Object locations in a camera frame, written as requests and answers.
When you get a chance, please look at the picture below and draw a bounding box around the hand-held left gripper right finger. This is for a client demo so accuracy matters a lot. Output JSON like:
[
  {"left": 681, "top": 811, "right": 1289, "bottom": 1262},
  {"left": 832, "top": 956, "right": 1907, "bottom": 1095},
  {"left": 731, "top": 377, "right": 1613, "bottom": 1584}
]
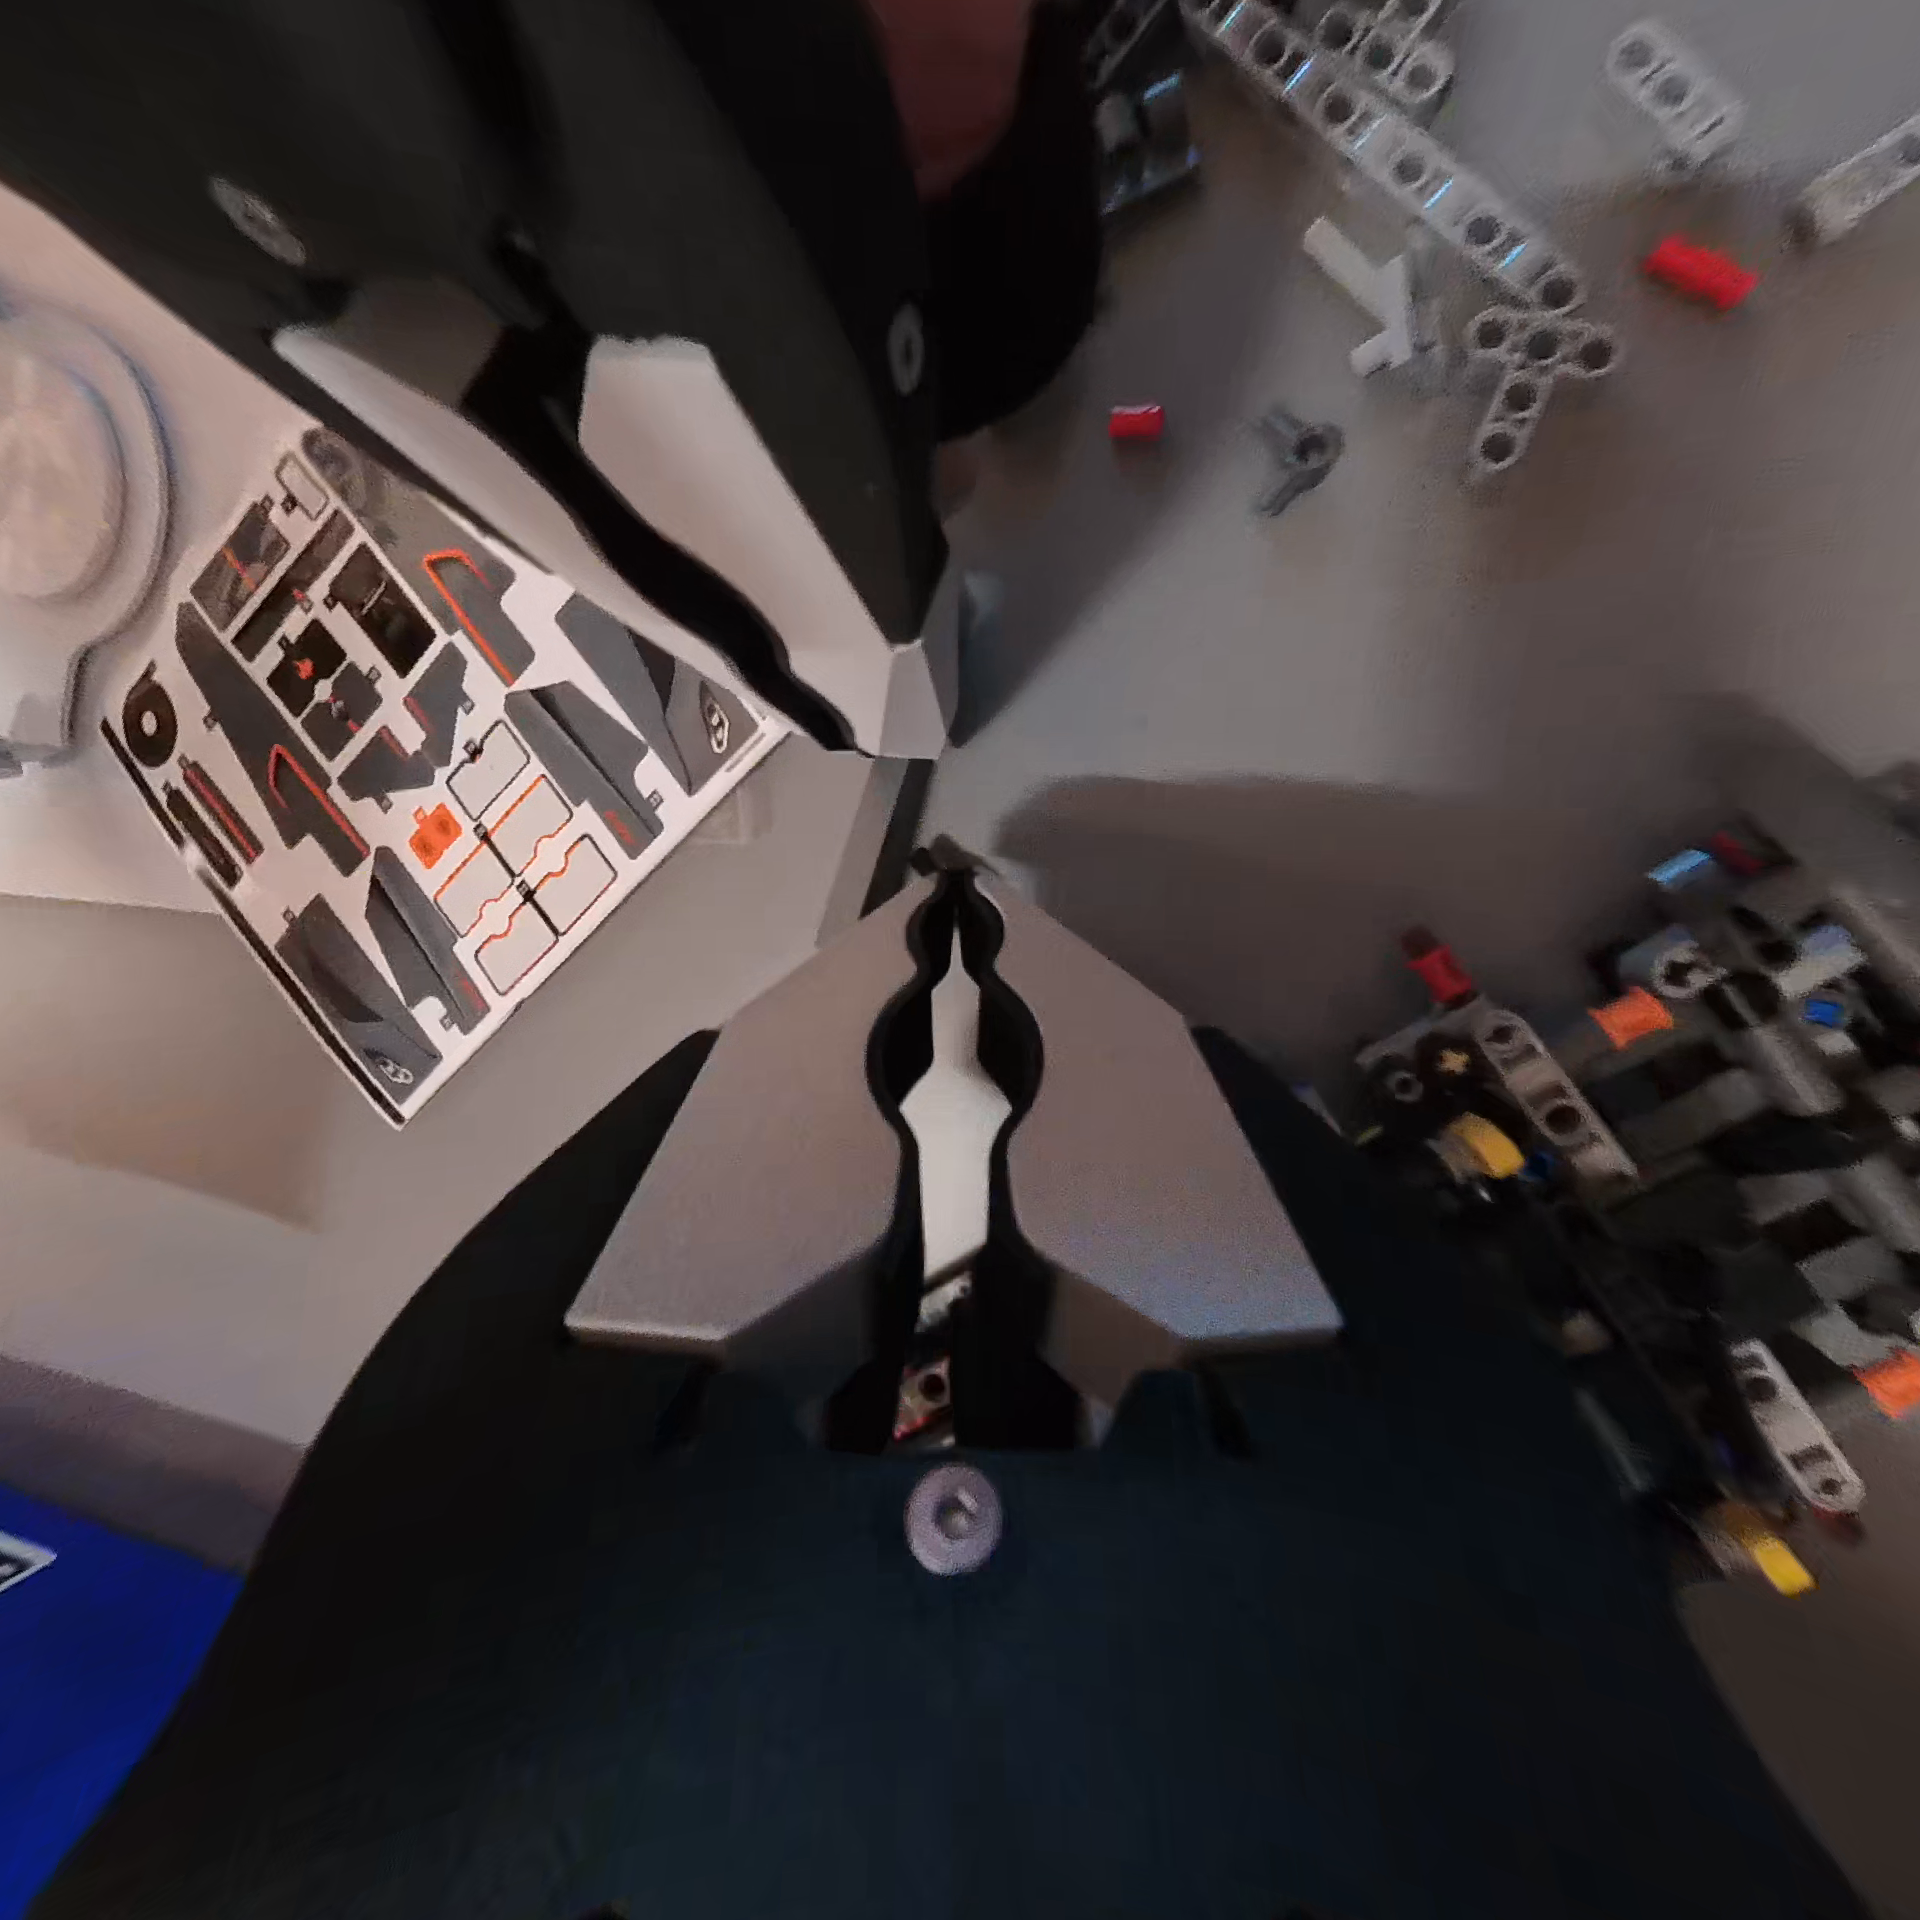
[{"left": 952, "top": 870, "right": 1345, "bottom": 1450}]

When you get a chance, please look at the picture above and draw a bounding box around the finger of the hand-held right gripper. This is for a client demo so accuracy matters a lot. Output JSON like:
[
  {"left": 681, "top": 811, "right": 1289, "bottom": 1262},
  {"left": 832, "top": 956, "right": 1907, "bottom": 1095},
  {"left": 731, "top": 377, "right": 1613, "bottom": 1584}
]
[
  {"left": 465, "top": 331, "right": 967, "bottom": 756},
  {"left": 274, "top": 321, "right": 936, "bottom": 961}
]

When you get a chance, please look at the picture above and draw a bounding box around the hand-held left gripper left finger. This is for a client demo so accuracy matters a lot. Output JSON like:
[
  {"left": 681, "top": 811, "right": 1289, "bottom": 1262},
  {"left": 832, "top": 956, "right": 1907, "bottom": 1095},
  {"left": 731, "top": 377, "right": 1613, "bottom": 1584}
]
[{"left": 566, "top": 870, "right": 963, "bottom": 1450}]

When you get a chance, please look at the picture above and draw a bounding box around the lego sticker sheet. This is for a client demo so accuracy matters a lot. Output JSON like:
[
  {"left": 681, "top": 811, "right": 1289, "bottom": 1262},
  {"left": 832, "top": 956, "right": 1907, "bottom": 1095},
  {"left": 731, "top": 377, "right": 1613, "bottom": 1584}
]
[{"left": 102, "top": 425, "right": 792, "bottom": 1129}]

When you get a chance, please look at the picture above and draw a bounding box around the dark lego piece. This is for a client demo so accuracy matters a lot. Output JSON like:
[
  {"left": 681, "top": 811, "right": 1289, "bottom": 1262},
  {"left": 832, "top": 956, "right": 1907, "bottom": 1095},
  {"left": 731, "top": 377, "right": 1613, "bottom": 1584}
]
[{"left": 1092, "top": 0, "right": 1207, "bottom": 215}]

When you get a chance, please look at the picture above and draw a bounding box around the dark grey lego connector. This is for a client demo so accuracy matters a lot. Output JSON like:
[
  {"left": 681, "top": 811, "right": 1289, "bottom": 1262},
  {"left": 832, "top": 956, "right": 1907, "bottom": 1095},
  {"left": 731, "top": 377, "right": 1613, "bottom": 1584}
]
[{"left": 1242, "top": 410, "right": 1349, "bottom": 521}]

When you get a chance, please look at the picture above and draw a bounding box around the white lego connector piece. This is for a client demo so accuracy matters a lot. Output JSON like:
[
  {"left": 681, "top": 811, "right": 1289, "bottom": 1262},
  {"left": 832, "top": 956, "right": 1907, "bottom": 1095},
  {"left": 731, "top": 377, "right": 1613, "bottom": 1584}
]
[{"left": 1302, "top": 215, "right": 1446, "bottom": 380}]

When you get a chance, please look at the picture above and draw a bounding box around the long grey lego beam assembly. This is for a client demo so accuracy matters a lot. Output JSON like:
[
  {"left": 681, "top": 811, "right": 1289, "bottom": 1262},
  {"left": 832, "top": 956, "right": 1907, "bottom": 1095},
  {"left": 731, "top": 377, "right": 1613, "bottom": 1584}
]
[{"left": 1182, "top": 0, "right": 1627, "bottom": 485}]

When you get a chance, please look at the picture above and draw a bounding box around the red lego pin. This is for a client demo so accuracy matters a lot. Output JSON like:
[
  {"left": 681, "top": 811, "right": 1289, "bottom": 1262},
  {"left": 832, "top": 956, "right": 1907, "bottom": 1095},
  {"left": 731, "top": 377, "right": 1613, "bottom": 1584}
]
[{"left": 1640, "top": 233, "right": 1760, "bottom": 312}]

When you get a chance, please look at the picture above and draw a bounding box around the short grey lego beam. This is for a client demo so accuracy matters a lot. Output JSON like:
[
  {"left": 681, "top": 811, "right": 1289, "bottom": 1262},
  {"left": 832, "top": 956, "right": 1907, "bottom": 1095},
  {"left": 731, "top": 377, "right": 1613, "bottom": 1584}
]
[{"left": 1603, "top": 19, "right": 1753, "bottom": 175}]

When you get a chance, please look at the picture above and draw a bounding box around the white paper booklet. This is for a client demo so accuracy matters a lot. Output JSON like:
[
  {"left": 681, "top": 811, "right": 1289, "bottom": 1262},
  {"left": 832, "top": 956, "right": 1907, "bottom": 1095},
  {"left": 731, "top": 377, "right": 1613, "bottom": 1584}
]
[{"left": 0, "top": 180, "right": 864, "bottom": 961}]

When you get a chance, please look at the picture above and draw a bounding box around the dark technic brick assembly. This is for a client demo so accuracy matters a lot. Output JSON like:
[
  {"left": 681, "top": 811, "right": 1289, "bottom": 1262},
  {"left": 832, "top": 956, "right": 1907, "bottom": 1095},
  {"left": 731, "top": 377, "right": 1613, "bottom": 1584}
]
[{"left": 1347, "top": 762, "right": 1920, "bottom": 1597}]

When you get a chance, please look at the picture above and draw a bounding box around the blue box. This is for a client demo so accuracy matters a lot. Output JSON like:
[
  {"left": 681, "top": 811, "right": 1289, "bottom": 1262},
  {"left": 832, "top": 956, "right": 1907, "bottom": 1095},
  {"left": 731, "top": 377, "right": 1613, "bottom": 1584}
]
[{"left": 0, "top": 1481, "right": 246, "bottom": 1920}]

